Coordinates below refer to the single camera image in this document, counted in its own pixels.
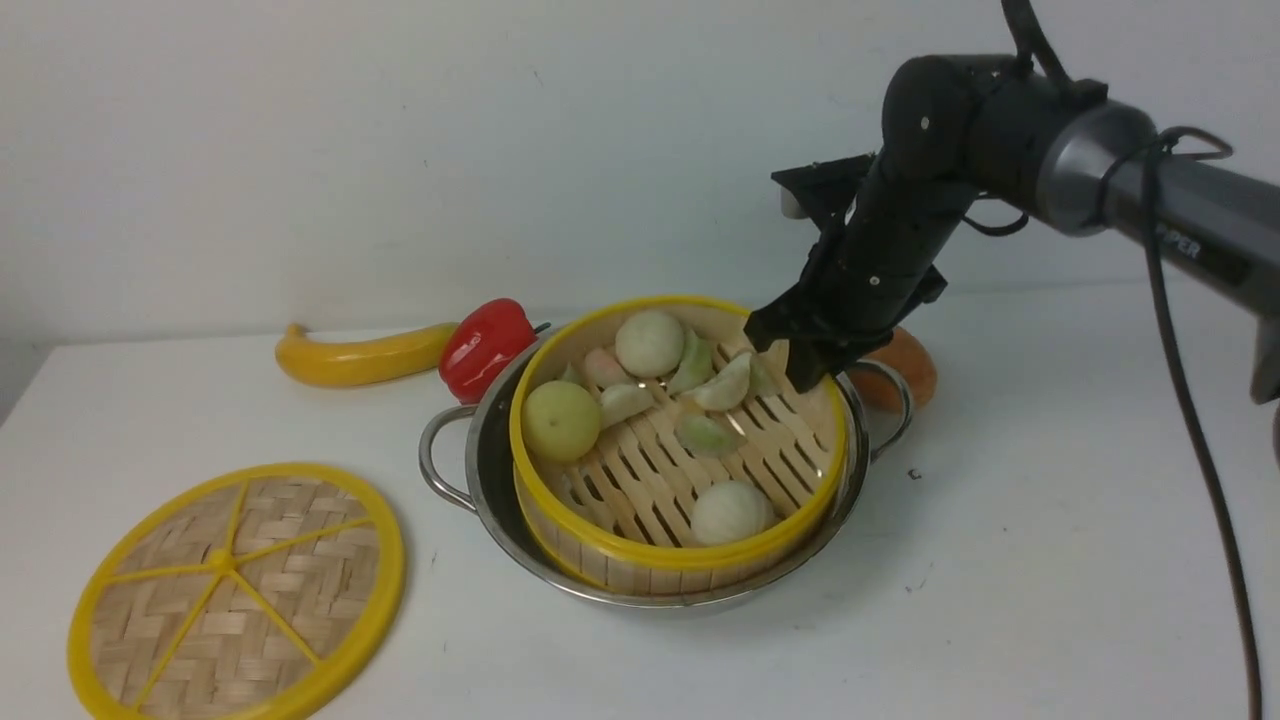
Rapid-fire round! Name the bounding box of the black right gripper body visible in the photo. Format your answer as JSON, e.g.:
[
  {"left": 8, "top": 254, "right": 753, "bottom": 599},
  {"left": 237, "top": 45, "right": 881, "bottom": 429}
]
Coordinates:
[{"left": 764, "top": 152, "right": 977, "bottom": 370}]

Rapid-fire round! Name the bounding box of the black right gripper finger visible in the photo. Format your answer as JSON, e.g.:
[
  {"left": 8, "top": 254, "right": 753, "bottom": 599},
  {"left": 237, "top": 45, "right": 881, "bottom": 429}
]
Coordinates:
[
  {"left": 786, "top": 340, "right": 847, "bottom": 395},
  {"left": 744, "top": 307, "right": 791, "bottom": 354}
]

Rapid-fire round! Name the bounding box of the yellow bamboo steamer basket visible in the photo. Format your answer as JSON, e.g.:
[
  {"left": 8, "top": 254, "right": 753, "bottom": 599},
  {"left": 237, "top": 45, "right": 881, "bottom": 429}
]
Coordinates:
[{"left": 509, "top": 295, "right": 867, "bottom": 596}]

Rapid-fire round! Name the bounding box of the yellow woven steamer lid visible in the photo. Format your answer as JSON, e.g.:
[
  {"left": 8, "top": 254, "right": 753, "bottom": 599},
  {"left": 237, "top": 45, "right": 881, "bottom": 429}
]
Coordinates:
[{"left": 67, "top": 462, "right": 407, "bottom": 719}]

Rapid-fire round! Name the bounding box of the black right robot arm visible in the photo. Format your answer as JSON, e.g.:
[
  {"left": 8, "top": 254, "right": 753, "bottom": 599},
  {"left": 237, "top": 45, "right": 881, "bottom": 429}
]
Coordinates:
[{"left": 744, "top": 55, "right": 1277, "bottom": 404}]

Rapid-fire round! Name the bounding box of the stainless steel pot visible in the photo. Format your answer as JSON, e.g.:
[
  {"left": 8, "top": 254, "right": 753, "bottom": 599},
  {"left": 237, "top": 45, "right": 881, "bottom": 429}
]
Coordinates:
[{"left": 419, "top": 323, "right": 915, "bottom": 614}]

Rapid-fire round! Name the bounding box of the small green dumpling right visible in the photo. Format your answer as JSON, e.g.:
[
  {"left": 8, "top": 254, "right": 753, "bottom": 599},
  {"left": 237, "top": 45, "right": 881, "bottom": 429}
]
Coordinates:
[{"left": 749, "top": 354, "right": 780, "bottom": 398}]

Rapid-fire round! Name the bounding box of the white crescent dumpling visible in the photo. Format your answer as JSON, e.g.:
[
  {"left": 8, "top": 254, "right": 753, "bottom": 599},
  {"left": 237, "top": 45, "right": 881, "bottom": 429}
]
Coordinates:
[{"left": 687, "top": 352, "right": 754, "bottom": 413}]

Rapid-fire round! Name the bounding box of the green dumpling beside back bun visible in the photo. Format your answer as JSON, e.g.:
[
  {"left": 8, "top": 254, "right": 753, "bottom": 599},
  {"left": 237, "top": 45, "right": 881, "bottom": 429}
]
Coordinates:
[{"left": 666, "top": 325, "right": 716, "bottom": 396}]

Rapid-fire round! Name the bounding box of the brown toy potato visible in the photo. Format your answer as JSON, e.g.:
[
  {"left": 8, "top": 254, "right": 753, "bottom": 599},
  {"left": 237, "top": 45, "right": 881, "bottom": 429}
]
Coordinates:
[{"left": 847, "top": 327, "right": 938, "bottom": 413}]

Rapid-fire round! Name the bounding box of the white bun at back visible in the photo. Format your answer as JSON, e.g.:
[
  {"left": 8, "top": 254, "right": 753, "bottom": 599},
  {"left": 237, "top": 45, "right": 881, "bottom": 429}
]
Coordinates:
[{"left": 614, "top": 309, "right": 685, "bottom": 378}]

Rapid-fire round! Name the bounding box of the white bun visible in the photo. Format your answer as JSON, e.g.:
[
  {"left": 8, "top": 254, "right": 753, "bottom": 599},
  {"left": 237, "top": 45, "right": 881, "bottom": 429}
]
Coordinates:
[
  {"left": 614, "top": 309, "right": 685, "bottom": 378},
  {"left": 690, "top": 480, "right": 777, "bottom": 546}
]

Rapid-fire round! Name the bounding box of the green dumpling in middle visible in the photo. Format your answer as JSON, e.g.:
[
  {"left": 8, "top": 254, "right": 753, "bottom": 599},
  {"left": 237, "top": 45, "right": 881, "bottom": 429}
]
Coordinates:
[{"left": 675, "top": 413, "right": 745, "bottom": 459}]

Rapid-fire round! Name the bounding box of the white bun at front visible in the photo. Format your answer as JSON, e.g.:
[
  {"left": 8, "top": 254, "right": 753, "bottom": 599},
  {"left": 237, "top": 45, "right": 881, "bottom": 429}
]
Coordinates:
[{"left": 690, "top": 480, "right": 777, "bottom": 546}]

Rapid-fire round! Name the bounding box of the white dumpling beside green bun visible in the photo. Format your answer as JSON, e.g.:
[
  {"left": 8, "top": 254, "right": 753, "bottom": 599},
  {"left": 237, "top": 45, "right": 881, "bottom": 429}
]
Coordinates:
[{"left": 600, "top": 384, "right": 655, "bottom": 429}]

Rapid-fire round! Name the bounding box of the pink toy dumpling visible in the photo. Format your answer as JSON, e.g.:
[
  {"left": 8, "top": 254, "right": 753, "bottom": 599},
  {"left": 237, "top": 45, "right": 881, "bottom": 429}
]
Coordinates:
[{"left": 581, "top": 347, "right": 634, "bottom": 389}]

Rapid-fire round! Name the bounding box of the yellow-green round bun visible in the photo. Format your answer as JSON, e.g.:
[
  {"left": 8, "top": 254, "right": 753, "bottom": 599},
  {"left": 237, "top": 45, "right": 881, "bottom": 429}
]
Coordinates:
[{"left": 521, "top": 380, "right": 603, "bottom": 464}]

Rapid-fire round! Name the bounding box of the red toy bell pepper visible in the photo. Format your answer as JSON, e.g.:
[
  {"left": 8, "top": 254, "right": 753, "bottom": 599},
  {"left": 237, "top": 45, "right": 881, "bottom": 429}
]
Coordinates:
[{"left": 438, "top": 299, "right": 538, "bottom": 405}]

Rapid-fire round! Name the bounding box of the yellow toy banana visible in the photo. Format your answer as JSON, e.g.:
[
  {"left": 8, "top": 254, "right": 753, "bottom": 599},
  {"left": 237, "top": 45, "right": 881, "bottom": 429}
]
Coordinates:
[{"left": 274, "top": 322, "right": 460, "bottom": 388}]

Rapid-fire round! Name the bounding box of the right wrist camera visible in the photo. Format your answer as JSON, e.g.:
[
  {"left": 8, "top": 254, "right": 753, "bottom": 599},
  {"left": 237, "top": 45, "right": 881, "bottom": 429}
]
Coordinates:
[{"left": 771, "top": 152, "right": 877, "bottom": 231}]

